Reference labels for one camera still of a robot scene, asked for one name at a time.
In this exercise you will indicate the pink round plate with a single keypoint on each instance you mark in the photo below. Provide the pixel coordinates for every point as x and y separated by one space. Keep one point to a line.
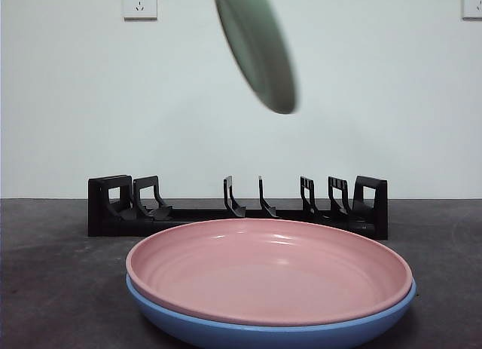
263 281

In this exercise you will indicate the green round plate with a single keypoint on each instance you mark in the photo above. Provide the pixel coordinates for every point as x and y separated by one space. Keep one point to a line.
260 51

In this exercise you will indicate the blue round plate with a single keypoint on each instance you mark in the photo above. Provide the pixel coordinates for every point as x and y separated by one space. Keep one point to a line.
263 335

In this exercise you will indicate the black plastic dish rack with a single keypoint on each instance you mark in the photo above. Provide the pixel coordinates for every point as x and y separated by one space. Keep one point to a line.
105 228

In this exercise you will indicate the white wall socket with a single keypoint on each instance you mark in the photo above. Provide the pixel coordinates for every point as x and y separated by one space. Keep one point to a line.
472 2
140 4

